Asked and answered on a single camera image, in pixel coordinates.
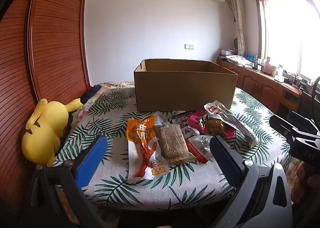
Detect wooden slatted wardrobe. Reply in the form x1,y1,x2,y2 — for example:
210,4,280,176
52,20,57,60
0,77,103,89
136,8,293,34
0,0,91,218

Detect pink bottle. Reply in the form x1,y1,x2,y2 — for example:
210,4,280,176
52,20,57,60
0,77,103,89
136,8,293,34
264,57,273,75

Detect person's right hand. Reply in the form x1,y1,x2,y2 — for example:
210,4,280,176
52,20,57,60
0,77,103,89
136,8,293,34
291,162,320,203

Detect black braided cable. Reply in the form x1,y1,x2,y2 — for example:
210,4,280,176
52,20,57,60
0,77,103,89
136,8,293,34
309,76,320,124

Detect patterned curtain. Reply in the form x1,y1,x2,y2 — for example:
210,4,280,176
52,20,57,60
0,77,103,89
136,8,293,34
227,0,248,56

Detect leaf printed bedsheet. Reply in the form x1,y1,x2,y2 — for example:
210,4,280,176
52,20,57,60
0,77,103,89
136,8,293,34
54,86,293,211

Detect wooden framed window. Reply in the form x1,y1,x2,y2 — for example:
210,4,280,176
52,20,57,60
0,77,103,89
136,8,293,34
251,0,320,86

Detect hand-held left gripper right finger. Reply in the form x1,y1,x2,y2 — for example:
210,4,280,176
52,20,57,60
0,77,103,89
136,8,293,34
209,135,293,228

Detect folded patterned cloth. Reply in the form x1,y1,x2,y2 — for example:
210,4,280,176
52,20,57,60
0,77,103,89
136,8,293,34
225,55,253,66

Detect yellow plush toy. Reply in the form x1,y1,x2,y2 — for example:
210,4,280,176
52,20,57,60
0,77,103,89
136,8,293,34
21,98,84,168

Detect pink snack packet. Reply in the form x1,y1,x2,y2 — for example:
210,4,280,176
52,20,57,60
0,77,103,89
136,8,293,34
187,109,237,139

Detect brown bread packet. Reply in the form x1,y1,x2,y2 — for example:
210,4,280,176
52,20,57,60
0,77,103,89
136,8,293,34
204,117,229,136

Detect dark folded clothes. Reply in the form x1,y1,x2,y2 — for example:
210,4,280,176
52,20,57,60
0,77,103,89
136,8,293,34
80,86,103,105

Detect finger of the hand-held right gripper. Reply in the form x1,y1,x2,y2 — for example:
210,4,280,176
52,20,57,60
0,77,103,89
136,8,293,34
269,114,300,145

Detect white red snack packet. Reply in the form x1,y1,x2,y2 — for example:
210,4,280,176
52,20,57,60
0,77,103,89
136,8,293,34
186,134,214,166

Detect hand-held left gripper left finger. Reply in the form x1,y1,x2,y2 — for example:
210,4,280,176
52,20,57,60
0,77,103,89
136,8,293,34
30,135,120,228

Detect floral quilt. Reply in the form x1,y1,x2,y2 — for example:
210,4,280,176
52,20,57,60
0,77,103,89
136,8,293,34
72,81,135,124

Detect brown cardboard box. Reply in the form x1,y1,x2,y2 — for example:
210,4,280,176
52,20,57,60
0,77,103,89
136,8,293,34
133,59,238,113

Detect white blue snack packet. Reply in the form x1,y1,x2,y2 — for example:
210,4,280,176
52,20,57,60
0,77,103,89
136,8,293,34
171,110,200,137

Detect orange snack packet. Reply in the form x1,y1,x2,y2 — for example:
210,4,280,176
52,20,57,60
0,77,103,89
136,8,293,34
126,115,171,185

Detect brown biscuit packet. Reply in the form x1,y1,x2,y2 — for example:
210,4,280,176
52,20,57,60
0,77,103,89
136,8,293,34
153,124,197,166

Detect white grey printed snack packet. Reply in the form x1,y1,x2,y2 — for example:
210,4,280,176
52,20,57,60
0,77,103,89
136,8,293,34
204,100,259,149

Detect wooden cabinet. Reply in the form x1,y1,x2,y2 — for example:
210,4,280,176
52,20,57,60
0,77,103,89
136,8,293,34
216,58,303,119

